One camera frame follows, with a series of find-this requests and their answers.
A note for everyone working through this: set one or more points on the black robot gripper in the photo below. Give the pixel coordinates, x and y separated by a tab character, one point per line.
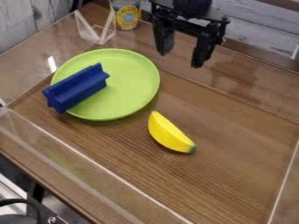
190	16

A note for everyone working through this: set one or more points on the yellow toy banana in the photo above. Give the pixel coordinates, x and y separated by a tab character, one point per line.
168	135

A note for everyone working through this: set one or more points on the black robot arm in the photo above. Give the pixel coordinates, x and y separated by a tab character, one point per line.
192	17

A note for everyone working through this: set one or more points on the green plastic plate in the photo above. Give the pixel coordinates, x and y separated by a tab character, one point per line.
131	88

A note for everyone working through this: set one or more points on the blue plastic block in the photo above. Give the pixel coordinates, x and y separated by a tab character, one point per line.
72	90

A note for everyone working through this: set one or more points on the clear acrylic corner bracket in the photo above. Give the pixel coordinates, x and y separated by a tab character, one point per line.
96	33

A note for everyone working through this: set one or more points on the clear acrylic front wall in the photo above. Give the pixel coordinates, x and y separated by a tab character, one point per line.
95	191

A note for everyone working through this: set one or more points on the black metal mount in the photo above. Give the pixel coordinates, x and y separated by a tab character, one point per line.
40	211

